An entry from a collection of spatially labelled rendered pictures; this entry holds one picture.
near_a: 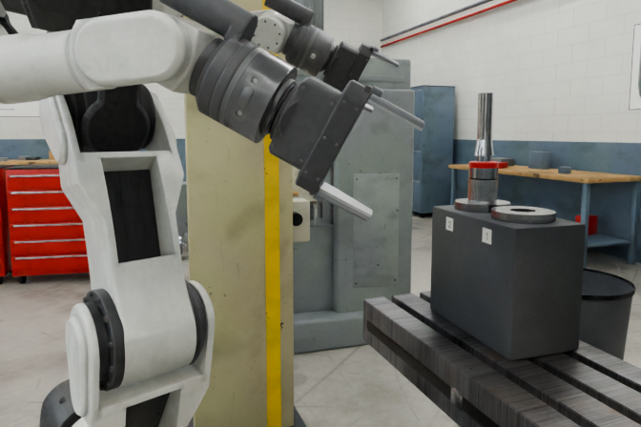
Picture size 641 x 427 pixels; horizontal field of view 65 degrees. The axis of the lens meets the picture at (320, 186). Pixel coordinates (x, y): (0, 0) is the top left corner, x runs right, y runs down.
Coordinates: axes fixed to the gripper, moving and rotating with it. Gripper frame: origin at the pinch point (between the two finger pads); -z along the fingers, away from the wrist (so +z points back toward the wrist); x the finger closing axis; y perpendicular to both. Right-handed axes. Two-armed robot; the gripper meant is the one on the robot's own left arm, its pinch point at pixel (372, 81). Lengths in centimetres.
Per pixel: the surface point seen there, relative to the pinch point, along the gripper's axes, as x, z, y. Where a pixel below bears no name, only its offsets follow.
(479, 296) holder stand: -12.1, -23.4, -42.0
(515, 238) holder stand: -0.1, -20.1, -44.7
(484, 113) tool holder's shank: 8.9, -14.7, -23.6
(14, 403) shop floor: -228, 65, 56
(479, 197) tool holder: -2.3, -19.9, -29.6
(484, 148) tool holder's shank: 4.5, -17.1, -26.1
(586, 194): -70, -281, 321
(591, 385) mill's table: -9, -34, -57
